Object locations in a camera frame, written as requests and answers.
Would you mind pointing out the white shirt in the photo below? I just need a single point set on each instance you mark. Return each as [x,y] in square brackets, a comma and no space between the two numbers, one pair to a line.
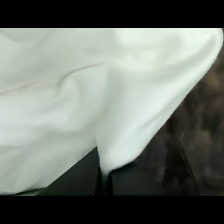
[100,83]

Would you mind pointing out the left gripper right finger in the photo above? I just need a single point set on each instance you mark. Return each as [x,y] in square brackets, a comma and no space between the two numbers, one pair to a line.
[140,181]

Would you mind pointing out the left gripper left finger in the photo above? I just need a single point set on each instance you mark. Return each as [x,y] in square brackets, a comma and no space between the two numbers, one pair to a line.
[80,178]

